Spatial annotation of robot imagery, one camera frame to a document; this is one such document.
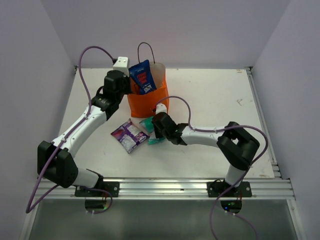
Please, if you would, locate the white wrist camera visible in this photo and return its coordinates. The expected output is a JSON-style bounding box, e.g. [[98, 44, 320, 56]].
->
[[152, 103, 168, 115], [112, 56, 130, 77]]

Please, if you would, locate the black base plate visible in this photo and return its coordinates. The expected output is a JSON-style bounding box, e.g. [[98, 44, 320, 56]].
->
[[74, 181, 120, 198], [206, 179, 253, 198]]

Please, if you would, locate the orange paper bag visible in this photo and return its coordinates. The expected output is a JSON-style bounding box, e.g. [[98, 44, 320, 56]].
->
[[127, 49, 169, 118]]

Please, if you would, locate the blue Burts chip bag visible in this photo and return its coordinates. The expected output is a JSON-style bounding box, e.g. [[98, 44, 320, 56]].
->
[[129, 60, 157, 95]]

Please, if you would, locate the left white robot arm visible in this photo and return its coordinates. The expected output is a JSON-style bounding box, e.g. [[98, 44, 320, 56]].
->
[[37, 69, 132, 197]]

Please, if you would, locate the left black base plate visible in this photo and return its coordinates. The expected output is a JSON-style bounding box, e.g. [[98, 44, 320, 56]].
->
[[74, 181, 120, 198]]

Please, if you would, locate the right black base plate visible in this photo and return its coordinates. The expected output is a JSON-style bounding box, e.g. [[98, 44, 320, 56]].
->
[[206, 179, 253, 198]]

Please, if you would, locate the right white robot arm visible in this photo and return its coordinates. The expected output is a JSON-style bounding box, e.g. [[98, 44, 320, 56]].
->
[[151, 112, 260, 197]]

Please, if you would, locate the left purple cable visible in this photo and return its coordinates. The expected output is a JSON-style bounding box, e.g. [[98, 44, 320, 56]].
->
[[25, 45, 116, 215]]

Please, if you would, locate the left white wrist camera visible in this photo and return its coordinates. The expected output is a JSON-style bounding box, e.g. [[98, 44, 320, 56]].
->
[[112, 56, 130, 77]]

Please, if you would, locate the purple snack packet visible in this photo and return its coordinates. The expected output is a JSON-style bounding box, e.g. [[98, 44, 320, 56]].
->
[[111, 118, 149, 154]]

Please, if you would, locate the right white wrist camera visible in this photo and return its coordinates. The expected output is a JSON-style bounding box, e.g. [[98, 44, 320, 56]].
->
[[152, 103, 168, 115]]

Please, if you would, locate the teal snack packet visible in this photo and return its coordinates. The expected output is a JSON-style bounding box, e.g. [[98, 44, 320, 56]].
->
[[139, 117, 165, 145]]

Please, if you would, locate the aluminium mounting rail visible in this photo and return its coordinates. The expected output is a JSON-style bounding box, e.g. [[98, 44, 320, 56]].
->
[[37, 177, 296, 200]]

